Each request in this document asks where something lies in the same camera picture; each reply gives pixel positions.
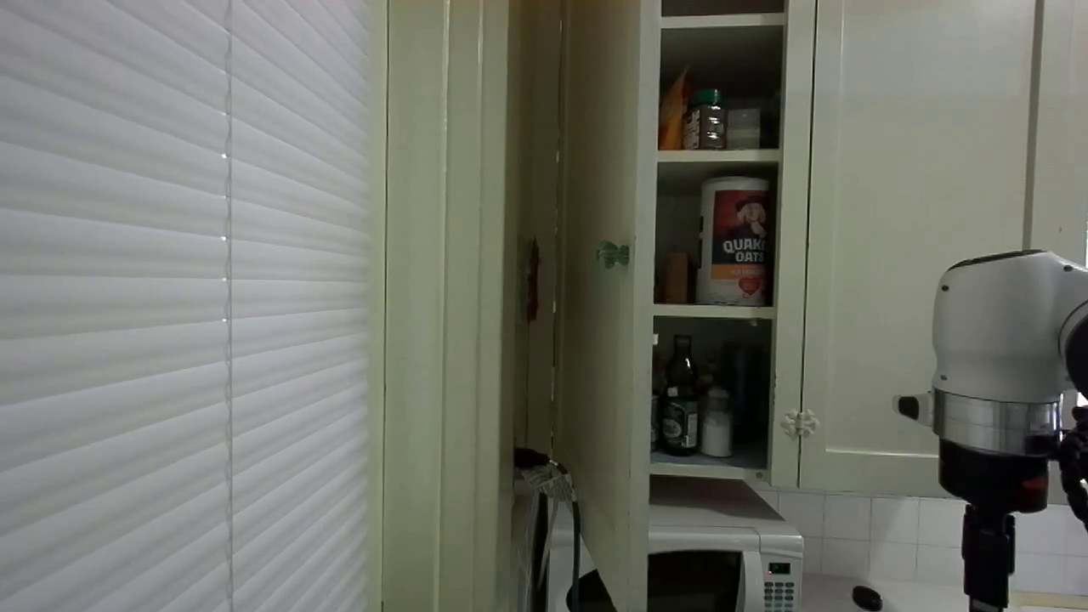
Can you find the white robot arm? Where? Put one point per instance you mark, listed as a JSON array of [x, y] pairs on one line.
[[1010, 348]]

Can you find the open cream cabinet door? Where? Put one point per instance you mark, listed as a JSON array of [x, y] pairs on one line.
[[607, 283]]

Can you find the closed cream cabinet door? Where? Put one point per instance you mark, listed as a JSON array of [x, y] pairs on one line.
[[919, 162]]

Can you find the dark glass bottle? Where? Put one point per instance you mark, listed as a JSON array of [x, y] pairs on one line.
[[682, 416]]

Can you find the white salt shaker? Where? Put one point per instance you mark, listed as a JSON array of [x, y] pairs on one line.
[[717, 434]]

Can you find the Quaker oats canister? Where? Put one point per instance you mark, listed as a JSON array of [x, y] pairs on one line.
[[734, 242]]

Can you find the orange snack bag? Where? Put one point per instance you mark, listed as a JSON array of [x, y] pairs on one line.
[[676, 112]]

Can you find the clear spice jar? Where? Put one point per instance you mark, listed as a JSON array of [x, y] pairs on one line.
[[708, 107]]

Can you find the white microwave oven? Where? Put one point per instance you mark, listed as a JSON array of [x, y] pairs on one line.
[[717, 544]]

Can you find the white window blind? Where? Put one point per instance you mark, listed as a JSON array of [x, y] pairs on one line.
[[190, 212]]

